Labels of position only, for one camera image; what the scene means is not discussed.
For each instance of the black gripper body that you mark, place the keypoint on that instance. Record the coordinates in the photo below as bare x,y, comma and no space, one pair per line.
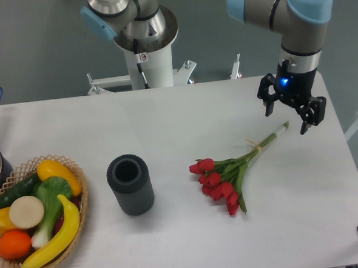
294,88

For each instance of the red tulip bouquet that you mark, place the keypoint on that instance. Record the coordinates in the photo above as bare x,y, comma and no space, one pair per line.
224,179

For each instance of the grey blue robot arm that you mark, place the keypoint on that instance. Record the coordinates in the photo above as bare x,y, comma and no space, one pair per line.
301,23

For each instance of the dark grey ribbed vase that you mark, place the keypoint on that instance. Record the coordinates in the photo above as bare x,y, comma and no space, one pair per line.
128,178

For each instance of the red item in basket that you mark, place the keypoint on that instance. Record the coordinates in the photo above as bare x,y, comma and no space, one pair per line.
77,202

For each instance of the yellow squash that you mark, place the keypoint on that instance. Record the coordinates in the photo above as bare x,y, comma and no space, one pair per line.
50,168

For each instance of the green bok choy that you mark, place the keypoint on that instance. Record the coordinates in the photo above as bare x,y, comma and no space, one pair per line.
47,192

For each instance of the green cucumber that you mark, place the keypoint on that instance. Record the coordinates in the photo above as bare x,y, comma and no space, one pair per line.
23,188

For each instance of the yellow banana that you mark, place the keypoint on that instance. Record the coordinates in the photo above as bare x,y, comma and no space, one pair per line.
61,240

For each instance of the woven wicker basket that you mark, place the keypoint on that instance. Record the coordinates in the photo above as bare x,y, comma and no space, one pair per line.
27,169

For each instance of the beige round disc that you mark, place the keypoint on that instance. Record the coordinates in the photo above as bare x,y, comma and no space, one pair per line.
26,212

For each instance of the orange fruit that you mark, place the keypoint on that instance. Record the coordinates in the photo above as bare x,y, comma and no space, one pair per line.
15,244

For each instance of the yellow bell pepper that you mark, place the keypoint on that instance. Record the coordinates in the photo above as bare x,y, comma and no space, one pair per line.
5,221

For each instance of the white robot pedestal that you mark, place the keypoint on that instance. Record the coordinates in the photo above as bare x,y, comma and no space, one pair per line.
147,49

